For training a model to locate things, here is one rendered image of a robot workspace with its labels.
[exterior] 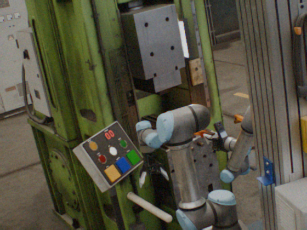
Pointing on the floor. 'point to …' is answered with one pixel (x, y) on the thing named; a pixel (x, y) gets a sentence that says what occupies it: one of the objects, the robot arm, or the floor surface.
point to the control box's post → (116, 208)
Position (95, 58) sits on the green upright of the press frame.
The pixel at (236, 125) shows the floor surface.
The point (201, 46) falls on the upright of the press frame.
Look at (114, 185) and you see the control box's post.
